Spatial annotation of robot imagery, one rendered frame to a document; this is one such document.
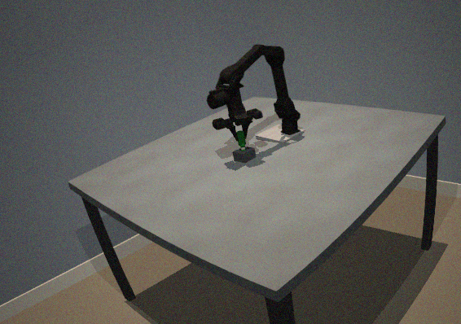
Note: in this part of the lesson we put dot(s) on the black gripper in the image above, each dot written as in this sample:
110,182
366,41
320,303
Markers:
228,123

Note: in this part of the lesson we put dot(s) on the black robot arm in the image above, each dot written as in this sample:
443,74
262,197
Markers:
230,93

